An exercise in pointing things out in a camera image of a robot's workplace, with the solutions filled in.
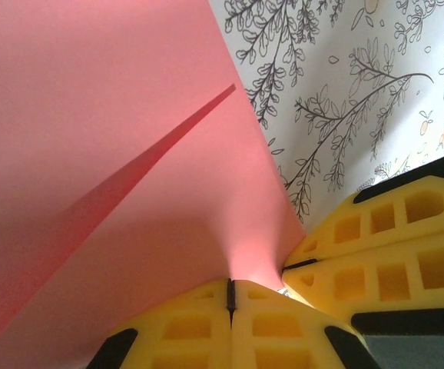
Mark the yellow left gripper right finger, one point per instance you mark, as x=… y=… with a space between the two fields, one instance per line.
x=276 y=307

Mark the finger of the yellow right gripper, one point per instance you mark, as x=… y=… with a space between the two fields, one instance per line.
x=364 y=282
x=395 y=230

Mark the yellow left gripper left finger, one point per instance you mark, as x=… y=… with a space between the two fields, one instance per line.
x=191 y=307

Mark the pink paper sheet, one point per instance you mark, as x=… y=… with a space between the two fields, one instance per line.
x=91 y=115

